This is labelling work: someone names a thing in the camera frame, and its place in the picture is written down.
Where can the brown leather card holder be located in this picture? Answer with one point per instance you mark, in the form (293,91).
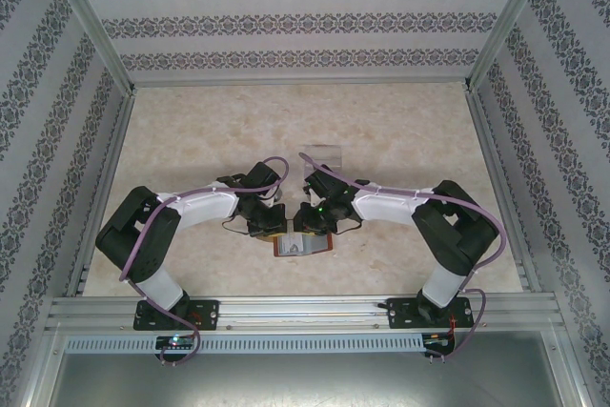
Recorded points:
(317,247)

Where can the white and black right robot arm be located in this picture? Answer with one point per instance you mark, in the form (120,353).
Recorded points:
(386,207)

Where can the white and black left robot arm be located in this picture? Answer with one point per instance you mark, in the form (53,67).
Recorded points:
(205,209)

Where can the clear acrylic card stand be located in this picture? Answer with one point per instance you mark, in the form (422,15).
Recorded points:
(329,154)

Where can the circuit board green light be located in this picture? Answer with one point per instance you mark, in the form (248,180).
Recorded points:
(176,342)

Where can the metal sheet panel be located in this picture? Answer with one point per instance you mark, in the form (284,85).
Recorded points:
(305,383)

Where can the small circuit board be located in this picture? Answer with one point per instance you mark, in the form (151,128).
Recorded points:
(436,338)

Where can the aluminium mounting rail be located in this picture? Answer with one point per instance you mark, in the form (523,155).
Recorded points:
(295,314)

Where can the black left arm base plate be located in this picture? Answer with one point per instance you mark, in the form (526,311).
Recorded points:
(207,314)

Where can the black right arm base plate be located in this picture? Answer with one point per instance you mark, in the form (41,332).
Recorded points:
(400,314)

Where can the aluminium side rail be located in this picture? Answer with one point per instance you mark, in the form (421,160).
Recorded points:
(501,188)
(102,188)

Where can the aluminium frame post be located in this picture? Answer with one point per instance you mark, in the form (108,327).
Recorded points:
(93,21)
(506,21)
(569,369)
(40,369)

